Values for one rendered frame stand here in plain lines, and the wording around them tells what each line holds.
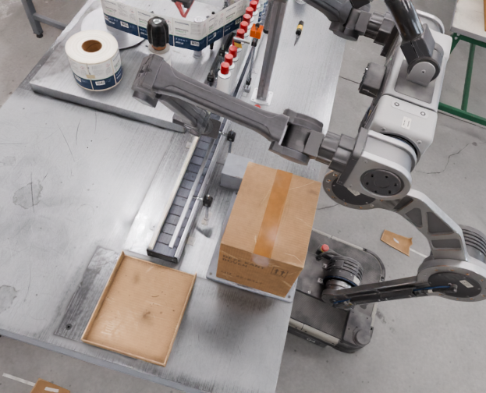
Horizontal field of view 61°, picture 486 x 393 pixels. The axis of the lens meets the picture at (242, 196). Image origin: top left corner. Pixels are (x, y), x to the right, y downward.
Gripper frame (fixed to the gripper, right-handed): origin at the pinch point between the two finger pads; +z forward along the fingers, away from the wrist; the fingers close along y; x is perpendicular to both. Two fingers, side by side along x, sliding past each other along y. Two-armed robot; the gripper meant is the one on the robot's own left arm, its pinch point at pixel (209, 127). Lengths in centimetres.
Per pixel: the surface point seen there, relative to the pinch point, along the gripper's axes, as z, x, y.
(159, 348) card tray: -43, 68, -10
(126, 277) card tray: -32, 54, 9
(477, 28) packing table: 100, -97, -120
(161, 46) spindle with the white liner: 0.4, -24.7, 25.8
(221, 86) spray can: 6.5, -16.9, 0.9
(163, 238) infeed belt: -25.6, 39.9, 1.3
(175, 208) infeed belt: -17.9, 30.6, 1.5
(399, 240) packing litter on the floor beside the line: 91, 35, -114
